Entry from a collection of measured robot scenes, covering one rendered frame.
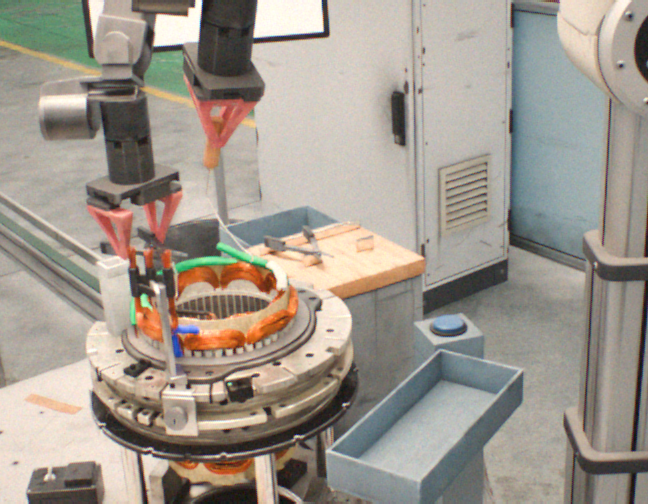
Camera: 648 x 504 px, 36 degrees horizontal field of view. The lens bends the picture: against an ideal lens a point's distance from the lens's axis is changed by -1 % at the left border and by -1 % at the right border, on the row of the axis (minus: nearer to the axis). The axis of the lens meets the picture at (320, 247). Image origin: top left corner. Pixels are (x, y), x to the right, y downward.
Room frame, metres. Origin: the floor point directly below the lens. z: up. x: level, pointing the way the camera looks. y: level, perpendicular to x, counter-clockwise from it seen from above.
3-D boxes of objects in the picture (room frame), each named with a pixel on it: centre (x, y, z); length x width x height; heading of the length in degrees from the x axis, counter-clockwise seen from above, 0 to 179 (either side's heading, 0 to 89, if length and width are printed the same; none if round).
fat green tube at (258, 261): (1.15, 0.08, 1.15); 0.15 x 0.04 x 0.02; 31
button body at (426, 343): (1.18, -0.16, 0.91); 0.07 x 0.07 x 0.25; 16
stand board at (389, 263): (1.38, -0.02, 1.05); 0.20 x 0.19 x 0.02; 31
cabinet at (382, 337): (1.38, -0.02, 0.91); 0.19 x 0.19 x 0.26; 31
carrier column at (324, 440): (1.14, 0.01, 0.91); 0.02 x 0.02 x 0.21
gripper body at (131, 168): (1.18, 0.23, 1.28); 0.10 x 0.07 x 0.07; 138
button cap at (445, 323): (1.18, -0.16, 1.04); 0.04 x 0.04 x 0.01
